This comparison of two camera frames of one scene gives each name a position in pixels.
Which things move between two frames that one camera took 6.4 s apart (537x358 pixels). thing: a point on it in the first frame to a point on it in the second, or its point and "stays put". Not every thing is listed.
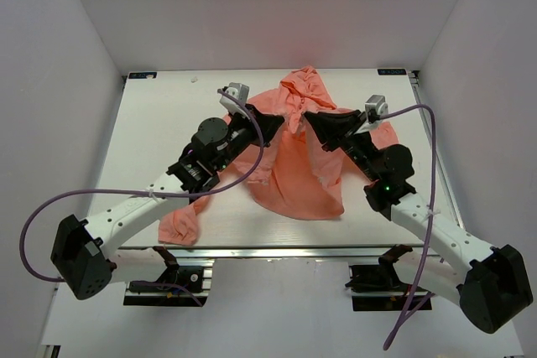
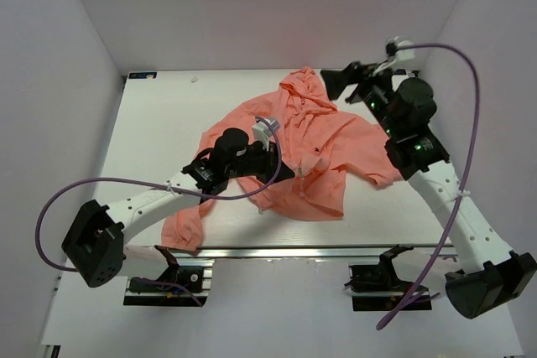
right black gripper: x=333 y=128 to x=355 y=74
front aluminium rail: x=271 y=253 stays put
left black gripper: x=270 y=124 to x=269 y=159
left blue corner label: x=142 y=75 stays put
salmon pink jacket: x=299 y=173 stays put
